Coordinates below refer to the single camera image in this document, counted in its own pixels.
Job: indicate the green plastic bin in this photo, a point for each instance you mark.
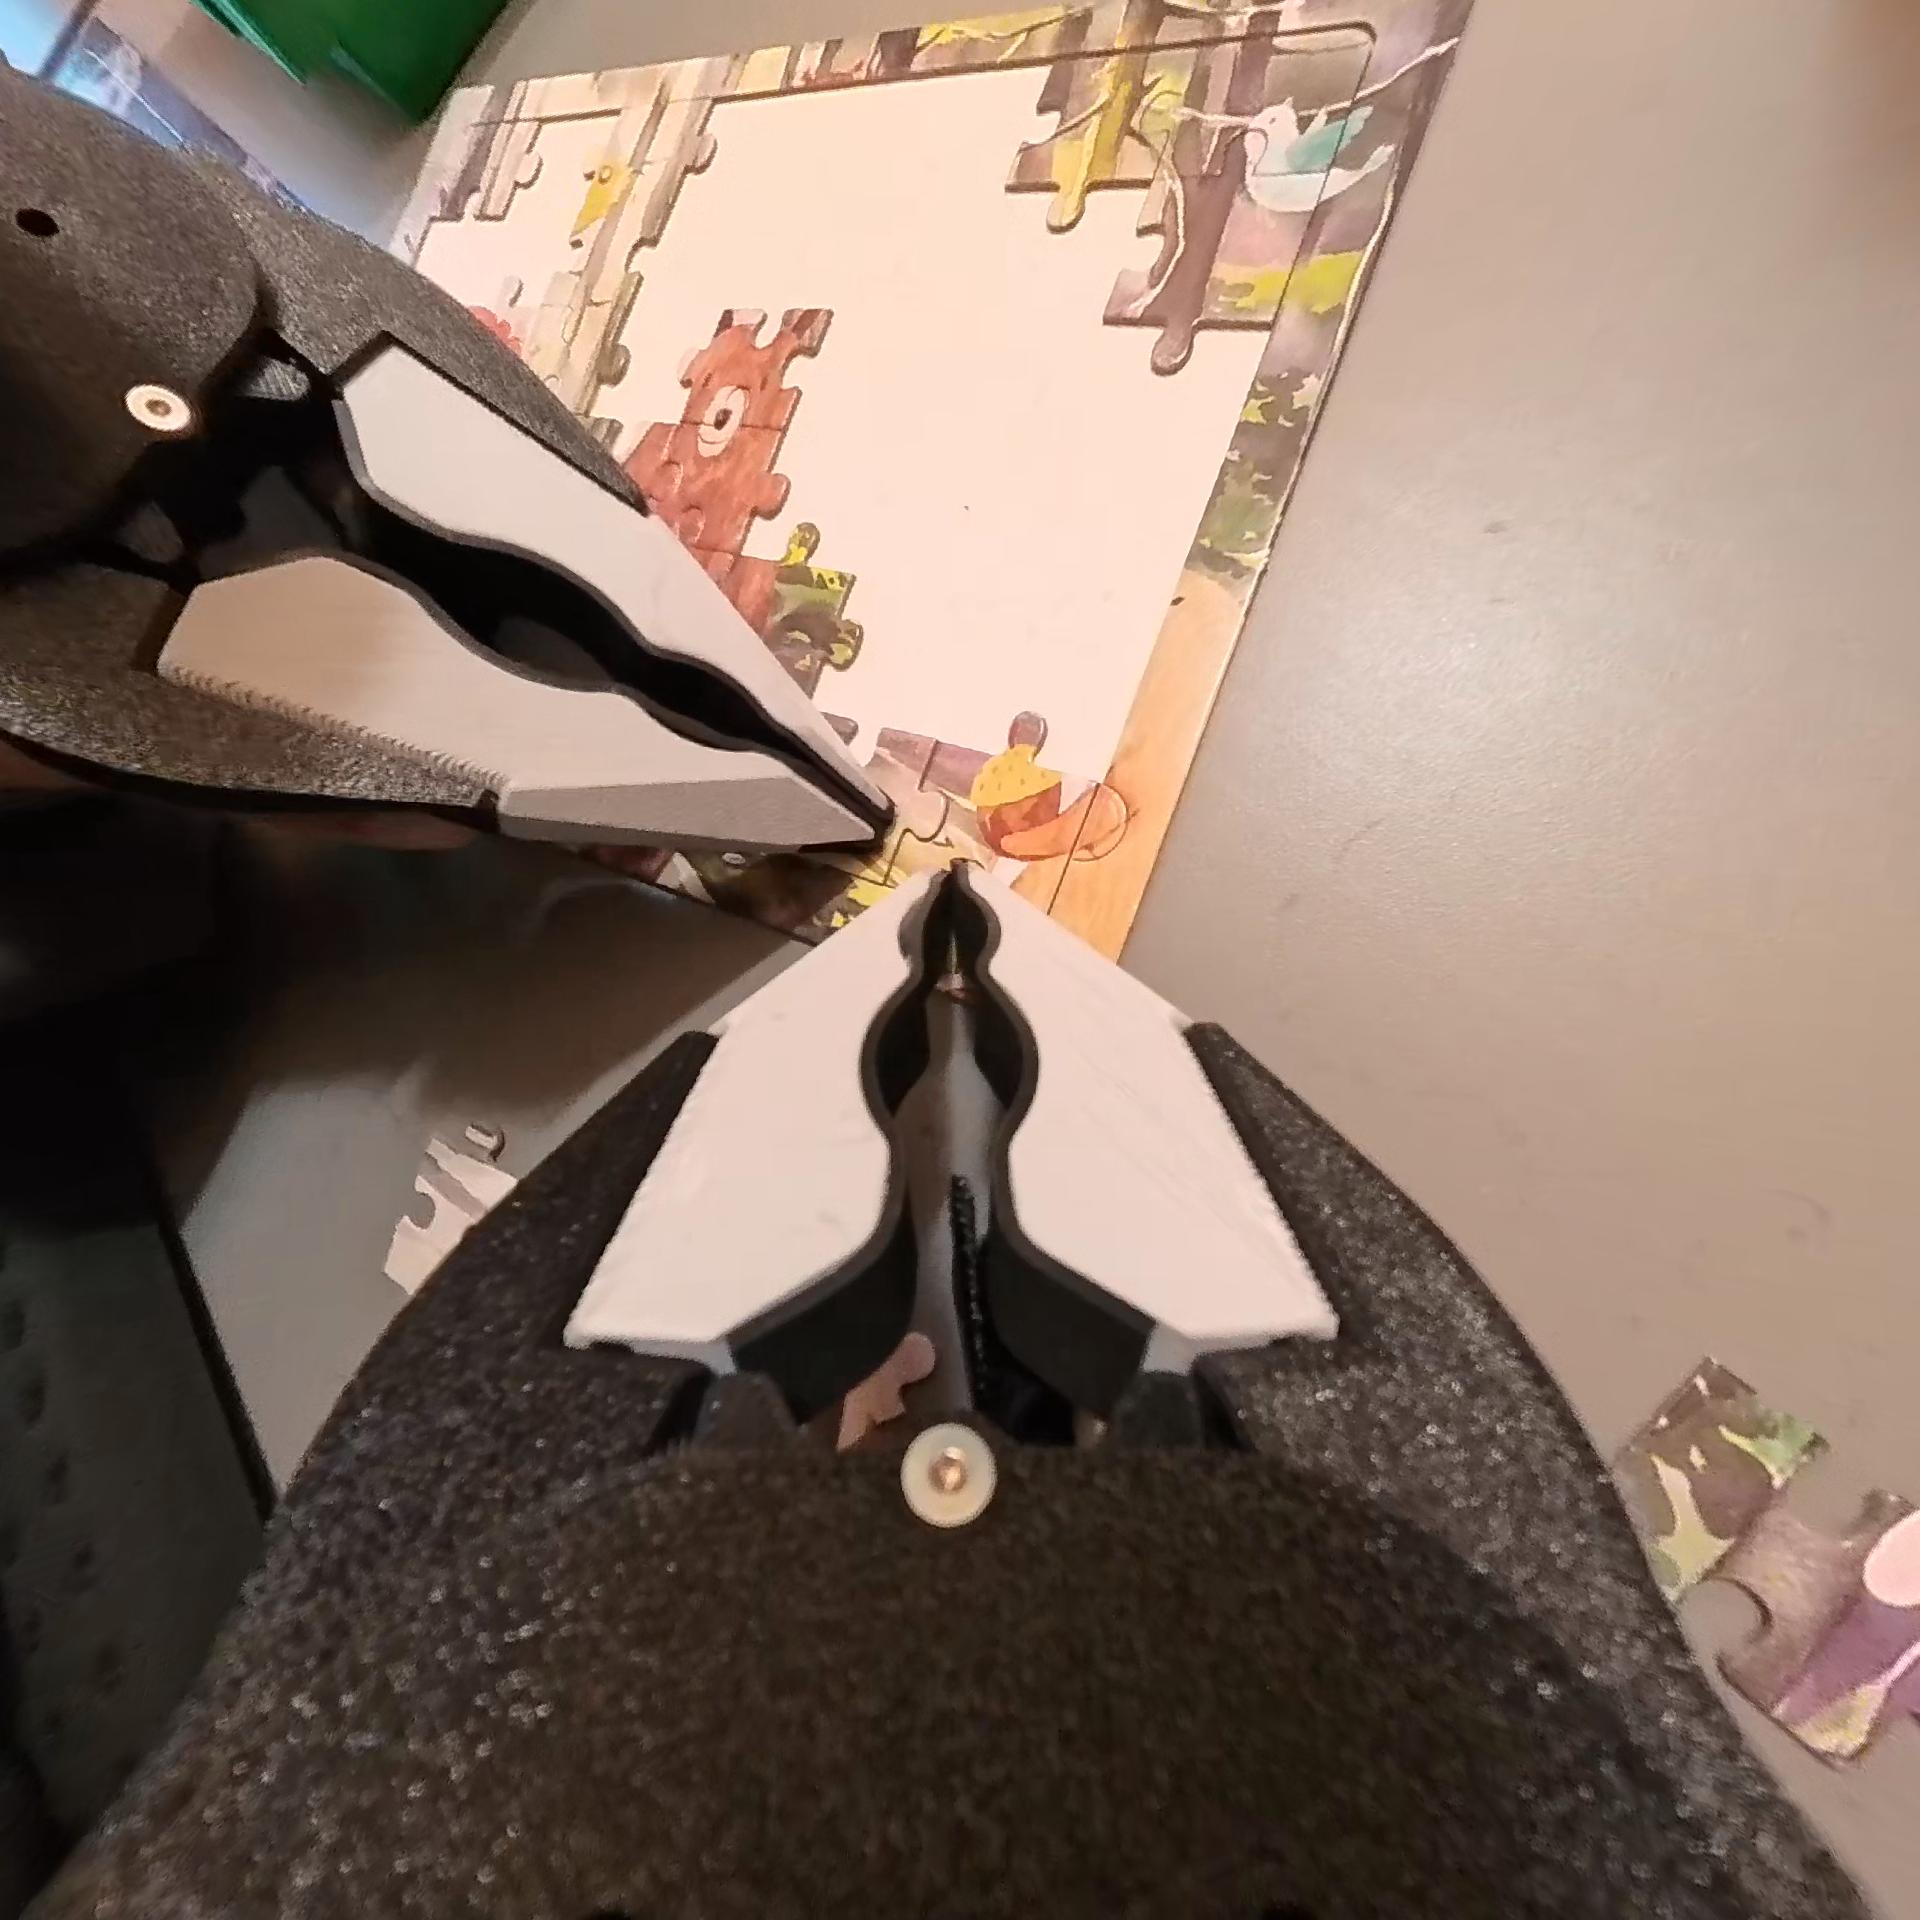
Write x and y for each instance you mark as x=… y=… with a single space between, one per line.
x=349 y=47

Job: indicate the space themed puzzle board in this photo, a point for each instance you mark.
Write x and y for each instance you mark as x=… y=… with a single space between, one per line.
x=139 y=87

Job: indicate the acorn print puzzle piece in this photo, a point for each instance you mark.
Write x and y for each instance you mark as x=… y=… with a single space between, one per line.
x=1039 y=799

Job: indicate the brown green puzzle piece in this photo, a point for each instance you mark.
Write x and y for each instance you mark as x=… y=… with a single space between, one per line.
x=810 y=618

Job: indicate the jigsaw pieces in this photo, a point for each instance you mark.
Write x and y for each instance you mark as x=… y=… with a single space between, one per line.
x=1766 y=1592

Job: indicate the assembled orange lion pieces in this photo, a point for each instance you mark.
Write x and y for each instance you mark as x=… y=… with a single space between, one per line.
x=496 y=328

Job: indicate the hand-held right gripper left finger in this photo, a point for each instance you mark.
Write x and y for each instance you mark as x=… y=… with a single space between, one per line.
x=735 y=1185

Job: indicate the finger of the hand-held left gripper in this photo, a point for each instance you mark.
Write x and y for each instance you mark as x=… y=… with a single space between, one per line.
x=527 y=465
x=376 y=642

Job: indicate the jigsaw puzzle frame board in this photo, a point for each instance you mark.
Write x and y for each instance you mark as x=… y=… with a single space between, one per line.
x=977 y=453

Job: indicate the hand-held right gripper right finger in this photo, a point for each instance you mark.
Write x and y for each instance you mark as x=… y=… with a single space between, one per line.
x=1153 y=1185

